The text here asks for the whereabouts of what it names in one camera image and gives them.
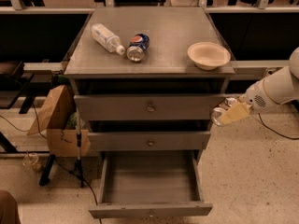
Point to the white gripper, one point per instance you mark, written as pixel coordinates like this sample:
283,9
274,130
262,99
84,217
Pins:
257,98

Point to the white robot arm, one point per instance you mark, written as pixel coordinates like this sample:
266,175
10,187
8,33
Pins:
283,85

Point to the top grey drawer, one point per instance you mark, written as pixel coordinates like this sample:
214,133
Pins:
146,107

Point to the grey drawer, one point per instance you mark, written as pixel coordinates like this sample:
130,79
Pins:
146,107
125,141

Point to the middle grey drawer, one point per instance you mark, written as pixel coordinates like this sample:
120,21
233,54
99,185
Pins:
125,141

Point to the grey metal drawer cabinet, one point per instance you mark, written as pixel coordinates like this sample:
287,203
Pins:
166,68

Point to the open bottom drawer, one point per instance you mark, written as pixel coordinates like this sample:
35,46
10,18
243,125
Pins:
150,184

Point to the blue pepsi can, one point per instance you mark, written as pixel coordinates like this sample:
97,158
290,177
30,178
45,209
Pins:
138,47

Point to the white paper bowl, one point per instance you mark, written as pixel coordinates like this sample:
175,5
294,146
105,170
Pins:
208,55

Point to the clear plastic water bottle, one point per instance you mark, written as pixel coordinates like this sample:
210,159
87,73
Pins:
107,39

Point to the brown cardboard box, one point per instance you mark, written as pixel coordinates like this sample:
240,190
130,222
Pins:
52,118

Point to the clear glass jar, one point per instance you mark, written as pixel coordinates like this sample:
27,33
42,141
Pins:
32,161

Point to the black stand at left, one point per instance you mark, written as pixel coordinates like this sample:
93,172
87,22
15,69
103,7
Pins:
14,83

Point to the brown object bottom left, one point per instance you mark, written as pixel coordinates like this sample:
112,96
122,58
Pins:
8,209

